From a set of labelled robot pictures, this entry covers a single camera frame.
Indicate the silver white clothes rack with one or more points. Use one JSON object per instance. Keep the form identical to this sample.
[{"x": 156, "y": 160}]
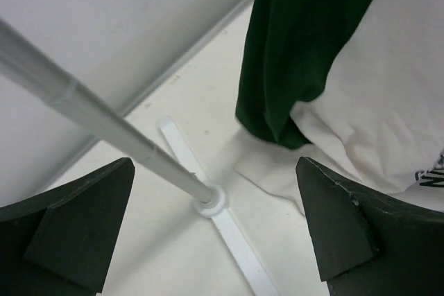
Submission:
[{"x": 28, "y": 67}]

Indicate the white green raglan t-shirt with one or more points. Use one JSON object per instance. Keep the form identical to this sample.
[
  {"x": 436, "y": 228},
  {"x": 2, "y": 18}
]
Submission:
[{"x": 356, "y": 85}]

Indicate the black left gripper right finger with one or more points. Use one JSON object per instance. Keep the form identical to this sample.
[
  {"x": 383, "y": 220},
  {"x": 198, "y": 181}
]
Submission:
[{"x": 366, "y": 242}]

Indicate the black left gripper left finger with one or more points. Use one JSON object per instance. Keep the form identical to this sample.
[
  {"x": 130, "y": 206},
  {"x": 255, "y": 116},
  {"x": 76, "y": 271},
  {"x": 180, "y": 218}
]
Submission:
[{"x": 61, "y": 242}]

